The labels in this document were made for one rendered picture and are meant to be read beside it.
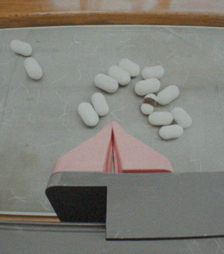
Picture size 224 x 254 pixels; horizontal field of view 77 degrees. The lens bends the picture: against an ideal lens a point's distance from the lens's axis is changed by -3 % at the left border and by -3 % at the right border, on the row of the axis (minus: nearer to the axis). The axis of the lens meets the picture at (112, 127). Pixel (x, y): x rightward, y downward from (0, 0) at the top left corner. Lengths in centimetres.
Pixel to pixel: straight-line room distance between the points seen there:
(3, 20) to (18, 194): 28
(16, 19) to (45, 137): 21
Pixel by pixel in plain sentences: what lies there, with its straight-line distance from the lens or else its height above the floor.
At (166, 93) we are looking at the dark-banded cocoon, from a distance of 21.
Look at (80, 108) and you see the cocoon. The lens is 20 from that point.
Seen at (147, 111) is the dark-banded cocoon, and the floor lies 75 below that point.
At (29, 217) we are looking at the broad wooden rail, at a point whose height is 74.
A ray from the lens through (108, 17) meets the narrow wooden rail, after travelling 30.
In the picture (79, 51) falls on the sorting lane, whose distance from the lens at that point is 27.
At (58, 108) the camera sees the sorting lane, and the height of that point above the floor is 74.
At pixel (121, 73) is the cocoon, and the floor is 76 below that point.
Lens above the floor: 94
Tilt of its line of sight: 76 degrees down
